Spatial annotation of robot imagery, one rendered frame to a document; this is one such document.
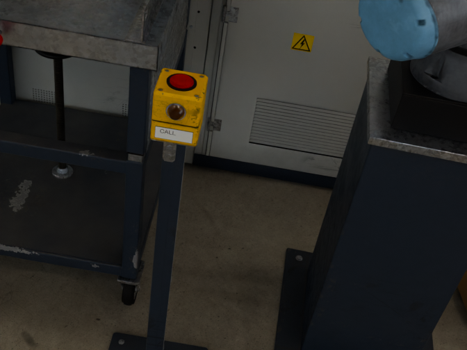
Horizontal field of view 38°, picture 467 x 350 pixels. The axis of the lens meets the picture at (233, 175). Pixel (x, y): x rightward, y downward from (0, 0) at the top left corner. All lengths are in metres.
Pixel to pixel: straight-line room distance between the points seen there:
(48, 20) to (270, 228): 1.09
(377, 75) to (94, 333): 0.98
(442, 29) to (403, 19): 0.07
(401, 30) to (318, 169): 1.20
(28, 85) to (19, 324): 0.82
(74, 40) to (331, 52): 0.92
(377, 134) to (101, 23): 0.59
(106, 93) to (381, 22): 1.25
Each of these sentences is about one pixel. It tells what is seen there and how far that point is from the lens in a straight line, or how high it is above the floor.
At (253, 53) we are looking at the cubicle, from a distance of 2.05.
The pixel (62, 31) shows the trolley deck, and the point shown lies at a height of 0.84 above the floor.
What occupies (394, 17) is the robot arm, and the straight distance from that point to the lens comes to 1.16.
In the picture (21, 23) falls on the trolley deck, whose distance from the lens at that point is 1.37.
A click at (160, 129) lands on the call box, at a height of 0.83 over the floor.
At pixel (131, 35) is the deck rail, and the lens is 1.34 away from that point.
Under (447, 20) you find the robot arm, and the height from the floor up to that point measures 1.04.
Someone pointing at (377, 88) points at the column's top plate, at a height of 0.75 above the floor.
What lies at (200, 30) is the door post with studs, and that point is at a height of 0.52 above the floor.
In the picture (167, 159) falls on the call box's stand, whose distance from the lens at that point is 1.19.
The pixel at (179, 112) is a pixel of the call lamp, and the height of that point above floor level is 0.88.
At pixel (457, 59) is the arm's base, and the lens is 1.35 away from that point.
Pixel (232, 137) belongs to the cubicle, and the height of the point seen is 0.16.
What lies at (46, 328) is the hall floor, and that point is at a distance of 1.88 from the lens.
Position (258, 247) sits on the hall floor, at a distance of 2.10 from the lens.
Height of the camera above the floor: 1.51
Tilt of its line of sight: 40 degrees down
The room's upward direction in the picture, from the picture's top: 10 degrees clockwise
